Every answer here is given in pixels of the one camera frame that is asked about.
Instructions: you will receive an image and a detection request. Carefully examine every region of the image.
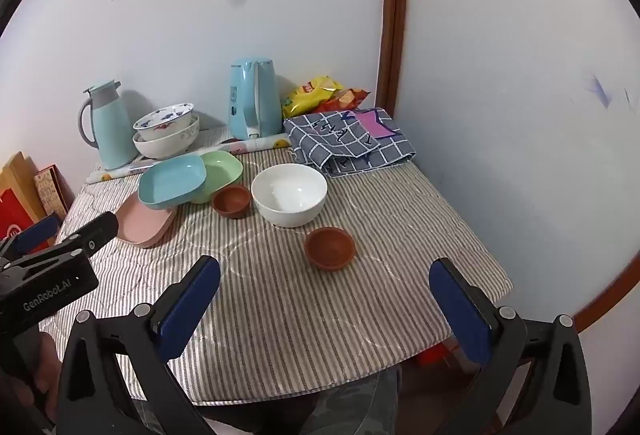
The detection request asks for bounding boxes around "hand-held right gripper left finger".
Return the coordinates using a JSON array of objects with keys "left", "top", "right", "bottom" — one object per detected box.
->
[{"left": 55, "top": 255, "right": 222, "bottom": 435}]

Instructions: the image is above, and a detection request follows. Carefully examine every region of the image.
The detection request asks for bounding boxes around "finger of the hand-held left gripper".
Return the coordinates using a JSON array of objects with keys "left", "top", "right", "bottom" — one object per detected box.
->
[
  {"left": 54, "top": 211, "right": 120, "bottom": 261},
  {"left": 0, "top": 214, "right": 62, "bottom": 266}
]

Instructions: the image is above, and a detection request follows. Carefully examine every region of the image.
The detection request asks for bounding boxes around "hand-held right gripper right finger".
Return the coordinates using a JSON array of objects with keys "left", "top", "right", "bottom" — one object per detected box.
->
[{"left": 429, "top": 257, "right": 593, "bottom": 435}]

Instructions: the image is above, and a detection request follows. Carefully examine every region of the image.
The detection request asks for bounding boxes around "pink square plate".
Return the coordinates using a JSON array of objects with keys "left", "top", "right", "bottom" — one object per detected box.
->
[{"left": 115, "top": 192, "right": 178, "bottom": 248}]

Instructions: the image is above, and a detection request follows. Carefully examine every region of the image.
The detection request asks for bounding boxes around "blue square plate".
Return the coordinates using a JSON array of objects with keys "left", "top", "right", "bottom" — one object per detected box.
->
[{"left": 138, "top": 154, "right": 208, "bottom": 208}]

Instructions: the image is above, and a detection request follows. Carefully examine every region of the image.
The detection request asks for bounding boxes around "small brown bowl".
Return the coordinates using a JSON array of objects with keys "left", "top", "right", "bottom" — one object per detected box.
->
[
  {"left": 211, "top": 186, "right": 251, "bottom": 219},
  {"left": 304, "top": 226, "right": 356, "bottom": 271}
]

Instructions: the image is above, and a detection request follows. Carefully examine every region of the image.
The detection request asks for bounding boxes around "green square plate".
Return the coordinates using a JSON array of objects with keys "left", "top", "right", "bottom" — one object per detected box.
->
[{"left": 190, "top": 151, "right": 244, "bottom": 205}]

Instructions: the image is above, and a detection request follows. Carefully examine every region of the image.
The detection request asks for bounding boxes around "plain white bowl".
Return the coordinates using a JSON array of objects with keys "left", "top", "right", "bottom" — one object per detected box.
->
[{"left": 251, "top": 164, "right": 328, "bottom": 228}]

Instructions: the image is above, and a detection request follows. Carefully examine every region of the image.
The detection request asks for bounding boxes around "person's left hand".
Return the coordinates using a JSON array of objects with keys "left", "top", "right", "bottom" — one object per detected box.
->
[{"left": 30, "top": 332, "right": 66, "bottom": 422}]

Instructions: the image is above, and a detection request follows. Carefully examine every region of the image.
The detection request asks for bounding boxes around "patterned brown box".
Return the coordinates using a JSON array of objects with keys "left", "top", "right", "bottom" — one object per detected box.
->
[{"left": 33, "top": 166, "right": 76, "bottom": 221}]

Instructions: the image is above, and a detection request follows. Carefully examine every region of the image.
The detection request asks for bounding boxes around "brown cardboard box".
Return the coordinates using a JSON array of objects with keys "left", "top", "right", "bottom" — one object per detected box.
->
[{"left": 0, "top": 152, "right": 48, "bottom": 226}]

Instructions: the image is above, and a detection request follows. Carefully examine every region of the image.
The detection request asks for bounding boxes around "red object under table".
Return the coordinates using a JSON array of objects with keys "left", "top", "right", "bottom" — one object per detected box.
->
[{"left": 410, "top": 342, "right": 463, "bottom": 368}]

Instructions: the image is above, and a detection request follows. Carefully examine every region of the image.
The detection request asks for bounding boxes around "striped quilted tablecloth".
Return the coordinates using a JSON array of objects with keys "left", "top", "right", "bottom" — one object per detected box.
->
[{"left": 40, "top": 135, "right": 514, "bottom": 406}]

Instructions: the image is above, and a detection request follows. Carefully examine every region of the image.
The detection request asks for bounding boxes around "light blue thermos jug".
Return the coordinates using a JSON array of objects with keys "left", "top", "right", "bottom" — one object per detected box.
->
[{"left": 77, "top": 81, "right": 137, "bottom": 170}]

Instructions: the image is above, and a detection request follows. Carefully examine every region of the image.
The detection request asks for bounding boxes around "white patterned porcelain bowl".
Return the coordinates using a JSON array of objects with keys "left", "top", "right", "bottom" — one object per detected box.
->
[{"left": 132, "top": 114, "right": 201, "bottom": 161}]

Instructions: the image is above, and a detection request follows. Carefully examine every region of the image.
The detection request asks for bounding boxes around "rolled floral printed mat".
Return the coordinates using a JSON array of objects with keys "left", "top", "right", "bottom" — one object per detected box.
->
[{"left": 86, "top": 125, "right": 292, "bottom": 185}]

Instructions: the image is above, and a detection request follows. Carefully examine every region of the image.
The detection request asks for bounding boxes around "blue floral porcelain bowl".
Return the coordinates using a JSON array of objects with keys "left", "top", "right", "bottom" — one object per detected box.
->
[{"left": 133, "top": 103, "right": 195, "bottom": 141}]

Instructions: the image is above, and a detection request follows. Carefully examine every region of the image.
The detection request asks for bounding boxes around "brown wooden baseboard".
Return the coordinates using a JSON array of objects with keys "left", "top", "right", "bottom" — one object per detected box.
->
[{"left": 572, "top": 250, "right": 640, "bottom": 336}]

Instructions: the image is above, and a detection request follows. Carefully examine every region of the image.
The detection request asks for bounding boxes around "light blue electric kettle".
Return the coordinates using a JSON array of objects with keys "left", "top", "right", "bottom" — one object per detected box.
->
[{"left": 229, "top": 58, "right": 283, "bottom": 141}]

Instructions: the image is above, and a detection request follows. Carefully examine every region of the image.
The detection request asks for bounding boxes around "grey plaid folded cloth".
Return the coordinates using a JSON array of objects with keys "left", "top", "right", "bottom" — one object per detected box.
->
[{"left": 284, "top": 108, "right": 417, "bottom": 178}]

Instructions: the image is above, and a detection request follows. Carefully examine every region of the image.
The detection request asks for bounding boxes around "yellow snack bag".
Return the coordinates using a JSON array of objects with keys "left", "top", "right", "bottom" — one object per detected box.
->
[{"left": 281, "top": 75, "right": 346, "bottom": 118}]

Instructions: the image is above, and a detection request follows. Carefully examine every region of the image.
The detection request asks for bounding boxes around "orange snack bag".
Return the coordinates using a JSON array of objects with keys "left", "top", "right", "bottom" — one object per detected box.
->
[{"left": 315, "top": 88, "right": 371, "bottom": 113}]

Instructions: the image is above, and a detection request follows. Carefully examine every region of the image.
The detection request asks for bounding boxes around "brown wooden door frame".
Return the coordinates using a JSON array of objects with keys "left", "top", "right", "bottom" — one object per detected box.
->
[{"left": 375, "top": 0, "right": 411, "bottom": 116}]

